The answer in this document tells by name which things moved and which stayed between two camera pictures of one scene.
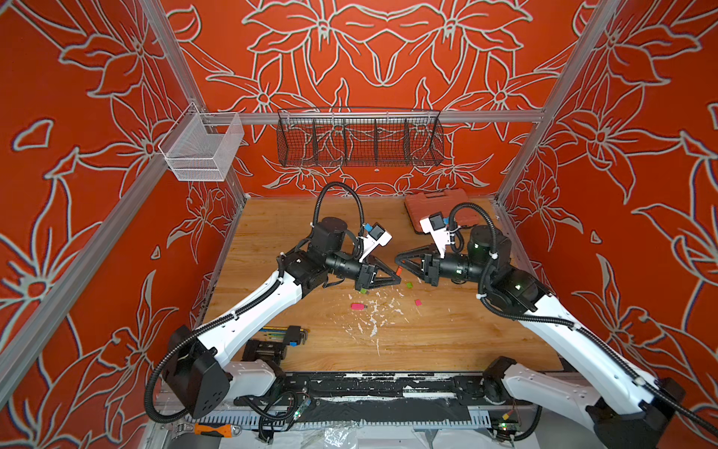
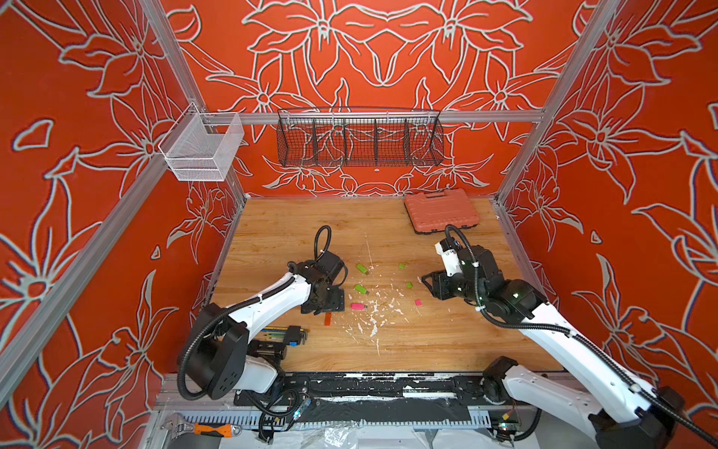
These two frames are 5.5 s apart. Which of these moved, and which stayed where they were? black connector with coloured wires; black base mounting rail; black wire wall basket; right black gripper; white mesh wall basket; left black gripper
Moved: left black gripper; right black gripper
Stayed: white mesh wall basket; black connector with coloured wires; black base mounting rail; black wire wall basket
